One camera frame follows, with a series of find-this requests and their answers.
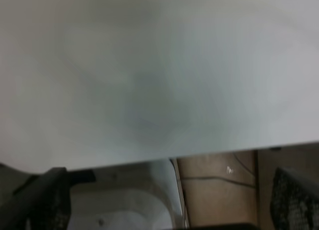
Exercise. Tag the brown cabinet panel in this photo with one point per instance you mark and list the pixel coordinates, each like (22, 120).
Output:
(237, 187)

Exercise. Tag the white chair under table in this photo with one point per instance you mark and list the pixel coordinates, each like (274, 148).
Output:
(143, 196)

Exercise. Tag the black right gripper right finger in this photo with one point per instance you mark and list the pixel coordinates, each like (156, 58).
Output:
(294, 202)

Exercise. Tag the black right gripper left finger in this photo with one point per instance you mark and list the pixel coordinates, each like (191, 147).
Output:
(44, 204)

